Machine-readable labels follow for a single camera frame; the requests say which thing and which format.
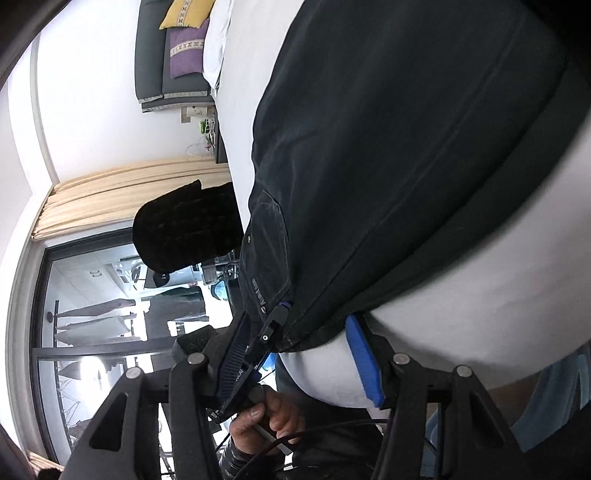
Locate black hanging coat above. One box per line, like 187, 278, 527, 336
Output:
131, 179, 245, 274

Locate white wire basket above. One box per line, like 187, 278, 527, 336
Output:
187, 115, 218, 158

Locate yellow patterned pillow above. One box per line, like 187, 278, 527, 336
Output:
159, 0, 217, 31

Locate purple patterned pillow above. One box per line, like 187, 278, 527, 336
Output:
167, 18, 211, 80

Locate person's left forearm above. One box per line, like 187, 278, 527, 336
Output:
219, 420, 384, 480

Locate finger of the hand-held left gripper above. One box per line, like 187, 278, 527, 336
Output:
247, 302, 291, 370

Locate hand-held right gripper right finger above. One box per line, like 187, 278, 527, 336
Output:
345, 314, 532, 480

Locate glass sliding door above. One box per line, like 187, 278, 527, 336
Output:
30, 226, 241, 462

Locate white pillow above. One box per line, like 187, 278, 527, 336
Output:
202, 0, 234, 88

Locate grey upholstered headboard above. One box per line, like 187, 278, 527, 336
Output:
134, 0, 218, 114

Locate black pants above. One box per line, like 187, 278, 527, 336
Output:
239, 0, 571, 352

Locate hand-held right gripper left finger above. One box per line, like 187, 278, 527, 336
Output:
65, 318, 259, 480

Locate bed with white sheet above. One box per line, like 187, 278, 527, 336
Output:
215, 0, 591, 411

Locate beige curtain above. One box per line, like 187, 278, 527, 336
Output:
31, 158, 234, 240

